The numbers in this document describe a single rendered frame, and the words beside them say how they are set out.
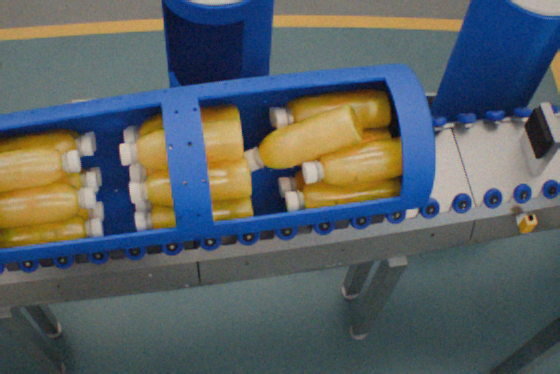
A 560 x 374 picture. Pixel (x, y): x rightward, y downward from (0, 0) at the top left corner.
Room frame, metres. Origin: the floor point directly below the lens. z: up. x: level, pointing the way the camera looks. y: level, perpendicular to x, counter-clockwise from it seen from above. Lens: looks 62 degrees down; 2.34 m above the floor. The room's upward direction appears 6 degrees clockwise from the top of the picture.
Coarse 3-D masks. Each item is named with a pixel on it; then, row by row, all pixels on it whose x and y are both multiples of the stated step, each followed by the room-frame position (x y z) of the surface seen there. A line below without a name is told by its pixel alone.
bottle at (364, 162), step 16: (368, 144) 0.74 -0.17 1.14; (384, 144) 0.74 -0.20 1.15; (400, 144) 0.74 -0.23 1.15; (320, 160) 0.70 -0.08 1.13; (336, 160) 0.70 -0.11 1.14; (352, 160) 0.70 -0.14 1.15; (368, 160) 0.70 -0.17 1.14; (384, 160) 0.71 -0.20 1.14; (400, 160) 0.71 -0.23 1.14; (320, 176) 0.67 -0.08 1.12; (336, 176) 0.67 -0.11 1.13; (352, 176) 0.68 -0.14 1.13; (368, 176) 0.68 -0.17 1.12; (384, 176) 0.69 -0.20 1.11
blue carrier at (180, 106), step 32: (128, 96) 0.76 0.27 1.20; (160, 96) 0.75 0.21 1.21; (192, 96) 0.75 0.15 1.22; (224, 96) 0.76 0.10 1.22; (256, 96) 0.86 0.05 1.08; (288, 96) 0.87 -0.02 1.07; (416, 96) 0.79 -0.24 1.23; (0, 128) 0.66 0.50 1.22; (32, 128) 0.74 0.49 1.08; (96, 128) 0.77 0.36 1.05; (192, 128) 0.68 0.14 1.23; (256, 128) 0.83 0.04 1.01; (416, 128) 0.73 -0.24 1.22; (96, 160) 0.73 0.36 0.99; (192, 160) 0.63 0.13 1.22; (416, 160) 0.69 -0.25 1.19; (128, 192) 0.68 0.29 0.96; (192, 192) 0.59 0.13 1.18; (256, 192) 0.71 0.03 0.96; (416, 192) 0.66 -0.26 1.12; (128, 224) 0.61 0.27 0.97; (192, 224) 0.55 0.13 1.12; (224, 224) 0.57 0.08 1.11; (256, 224) 0.58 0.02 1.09; (288, 224) 0.60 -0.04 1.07; (0, 256) 0.46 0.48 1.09; (32, 256) 0.47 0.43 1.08
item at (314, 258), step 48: (480, 144) 0.91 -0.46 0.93; (96, 192) 0.69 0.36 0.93; (432, 192) 0.77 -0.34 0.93; (480, 192) 0.78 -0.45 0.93; (192, 240) 0.61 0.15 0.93; (384, 240) 0.67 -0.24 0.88; (432, 240) 0.69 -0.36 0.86; (480, 240) 0.76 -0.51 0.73; (0, 288) 0.46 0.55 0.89; (48, 288) 0.48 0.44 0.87; (96, 288) 0.50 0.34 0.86; (144, 288) 0.52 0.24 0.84
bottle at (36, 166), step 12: (0, 156) 0.61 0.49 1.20; (12, 156) 0.61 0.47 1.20; (24, 156) 0.61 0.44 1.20; (36, 156) 0.62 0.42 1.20; (48, 156) 0.62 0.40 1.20; (60, 156) 0.63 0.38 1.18; (0, 168) 0.59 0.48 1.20; (12, 168) 0.59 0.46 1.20; (24, 168) 0.59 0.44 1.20; (36, 168) 0.59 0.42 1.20; (48, 168) 0.60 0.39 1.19; (60, 168) 0.61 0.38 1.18; (0, 180) 0.57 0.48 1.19; (12, 180) 0.57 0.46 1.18; (24, 180) 0.58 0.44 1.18; (36, 180) 0.58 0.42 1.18; (48, 180) 0.59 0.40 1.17
